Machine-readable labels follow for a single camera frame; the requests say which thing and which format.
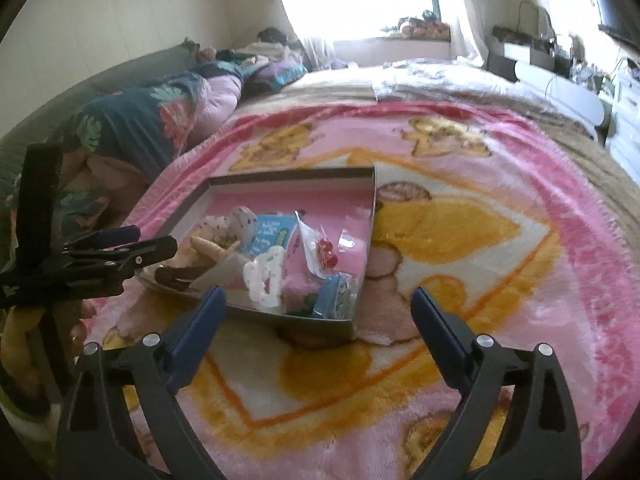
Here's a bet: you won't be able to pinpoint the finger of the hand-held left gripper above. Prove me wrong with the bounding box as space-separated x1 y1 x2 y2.
62 225 142 256
80 236 179 275

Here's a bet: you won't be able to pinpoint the plush toys on windowsill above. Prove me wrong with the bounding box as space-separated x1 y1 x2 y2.
387 10 451 38

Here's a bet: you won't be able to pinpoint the purple pillow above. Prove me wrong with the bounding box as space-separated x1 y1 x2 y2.
252 57 308 92

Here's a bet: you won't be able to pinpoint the clear plastic jewelry packet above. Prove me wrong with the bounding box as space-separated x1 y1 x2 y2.
292 210 346 278

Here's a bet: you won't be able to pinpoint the grey padded headboard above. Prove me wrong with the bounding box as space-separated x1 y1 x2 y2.
0 42 191 201

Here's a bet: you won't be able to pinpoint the person's left hand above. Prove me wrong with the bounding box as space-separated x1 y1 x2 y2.
67 300 98 361

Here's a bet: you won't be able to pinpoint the small blue jewelry packet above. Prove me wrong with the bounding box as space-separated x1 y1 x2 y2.
312 272 358 321

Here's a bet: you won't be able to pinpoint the white sheer curtain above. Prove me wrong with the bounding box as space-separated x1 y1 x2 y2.
270 0 493 68

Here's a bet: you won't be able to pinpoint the pink printed blanket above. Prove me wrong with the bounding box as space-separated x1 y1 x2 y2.
82 100 638 480

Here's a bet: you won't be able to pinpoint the blue printed card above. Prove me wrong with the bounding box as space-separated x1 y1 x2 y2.
240 212 301 261

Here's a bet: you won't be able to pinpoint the metal desk shelf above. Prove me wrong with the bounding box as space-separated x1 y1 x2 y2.
492 25 576 78

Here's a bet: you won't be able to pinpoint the black television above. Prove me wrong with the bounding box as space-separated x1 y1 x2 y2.
585 0 633 41

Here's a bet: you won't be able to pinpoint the tan wooden hair clip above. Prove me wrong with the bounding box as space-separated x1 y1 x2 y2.
190 235 241 263

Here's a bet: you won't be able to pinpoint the doll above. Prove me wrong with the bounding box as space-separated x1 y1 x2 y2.
202 205 258 246

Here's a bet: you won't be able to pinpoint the pink fluffy hair clip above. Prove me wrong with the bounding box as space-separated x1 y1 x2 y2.
280 275 326 316

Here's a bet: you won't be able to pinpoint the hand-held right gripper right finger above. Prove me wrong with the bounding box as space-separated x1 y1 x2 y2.
411 287 583 480

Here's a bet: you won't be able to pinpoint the brown hair clip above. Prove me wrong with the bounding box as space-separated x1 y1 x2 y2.
154 262 206 291

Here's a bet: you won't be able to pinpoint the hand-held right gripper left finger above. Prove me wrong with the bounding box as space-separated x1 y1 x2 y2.
55 286 227 480

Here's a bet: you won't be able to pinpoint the dark floral quilt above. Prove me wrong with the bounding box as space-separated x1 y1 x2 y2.
50 60 246 221

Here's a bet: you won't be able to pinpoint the shallow cardboard box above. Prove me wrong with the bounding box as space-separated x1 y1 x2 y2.
137 166 379 347

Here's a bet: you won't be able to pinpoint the pile of clothes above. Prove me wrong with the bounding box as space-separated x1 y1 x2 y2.
200 27 306 68

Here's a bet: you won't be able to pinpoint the beige card packet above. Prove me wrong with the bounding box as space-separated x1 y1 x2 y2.
192 255 251 293

